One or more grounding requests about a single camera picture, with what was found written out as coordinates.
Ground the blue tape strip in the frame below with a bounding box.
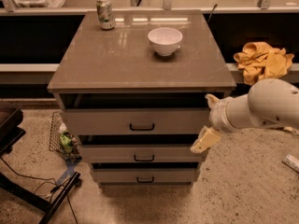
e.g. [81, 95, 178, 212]
[56, 159, 81, 185]

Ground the grey middle drawer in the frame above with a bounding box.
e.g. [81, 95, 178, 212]
[78, 145, 208, 163]

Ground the crumpled yellow cloth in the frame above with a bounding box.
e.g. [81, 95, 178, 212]
[234, 42, 294, 86]

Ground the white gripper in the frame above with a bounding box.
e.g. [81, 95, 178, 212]
[191, 93, 236, 153]

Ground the white ceramic bowl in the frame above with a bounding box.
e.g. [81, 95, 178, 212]
[148, 27, 183, 56]

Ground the grey drawer cabinet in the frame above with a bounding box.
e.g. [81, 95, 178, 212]
[47, 9, 237, 189]

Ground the black metal stand base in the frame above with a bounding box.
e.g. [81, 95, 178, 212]
[0, 109, 84, 224]

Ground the grey top drawer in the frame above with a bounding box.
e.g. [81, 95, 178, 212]
[61, 108, 209, 135]

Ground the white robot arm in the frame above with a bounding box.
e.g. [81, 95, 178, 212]
[191, 78, 299, 153]

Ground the grey bottom drawer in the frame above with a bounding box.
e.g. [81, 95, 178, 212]
[91, 169, 199, 184]

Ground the green snack bag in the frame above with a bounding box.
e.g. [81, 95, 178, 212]
[59, 132, 77, 154]

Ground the grey drawer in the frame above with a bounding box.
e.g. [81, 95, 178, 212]
[78, 145, 208, 163]
[61, 108, 209, 135]
[91, 169, 199, 184]

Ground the white box on floor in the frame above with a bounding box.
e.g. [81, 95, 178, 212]
[283, 154, 299, 173]

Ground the green white soda can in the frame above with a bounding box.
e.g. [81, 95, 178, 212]
[96, 0, 115, 30]

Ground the black cable on floor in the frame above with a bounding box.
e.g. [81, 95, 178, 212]
[0, 156, 79, 224]

